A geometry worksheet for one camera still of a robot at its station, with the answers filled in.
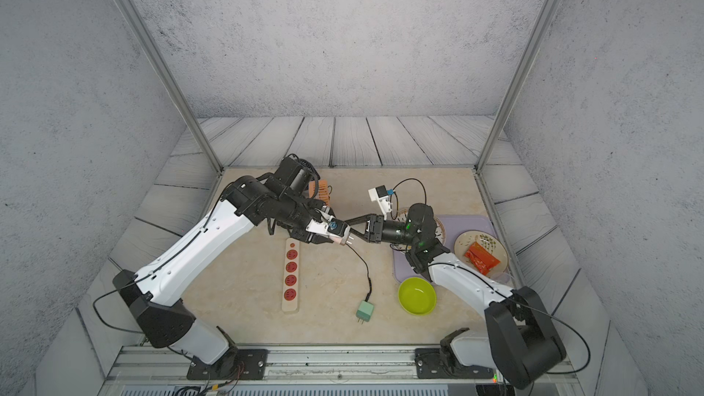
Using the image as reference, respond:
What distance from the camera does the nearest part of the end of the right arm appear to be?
61cm

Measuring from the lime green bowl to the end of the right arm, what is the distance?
0.24 meters

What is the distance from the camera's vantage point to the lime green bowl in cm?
82
